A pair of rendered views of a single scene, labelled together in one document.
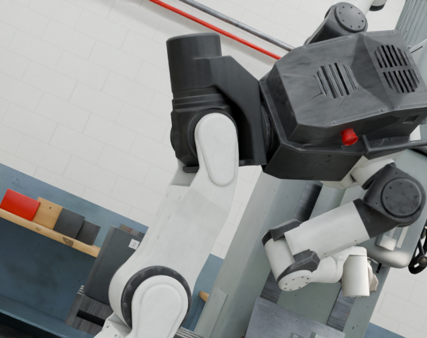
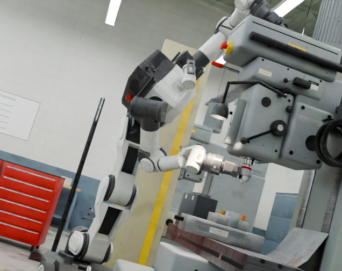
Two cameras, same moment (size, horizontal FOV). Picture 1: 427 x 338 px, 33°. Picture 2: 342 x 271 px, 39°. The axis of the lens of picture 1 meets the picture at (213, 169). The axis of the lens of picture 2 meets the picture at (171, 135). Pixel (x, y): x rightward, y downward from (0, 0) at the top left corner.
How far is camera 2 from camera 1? 2.97 m
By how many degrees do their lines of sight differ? 84
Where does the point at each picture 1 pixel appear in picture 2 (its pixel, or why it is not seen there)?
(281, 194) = not seen: hidden behind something
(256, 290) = (294, 223)
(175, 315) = (102, 187)
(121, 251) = (183, 201)
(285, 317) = (300, 234)
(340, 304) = (327, 214)
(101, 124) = not seen: outside the picture
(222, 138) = (122, 123)
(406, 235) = (240, 132)
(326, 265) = (170, 157)
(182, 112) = not seen: hidden behind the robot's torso
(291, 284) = (144, 167)
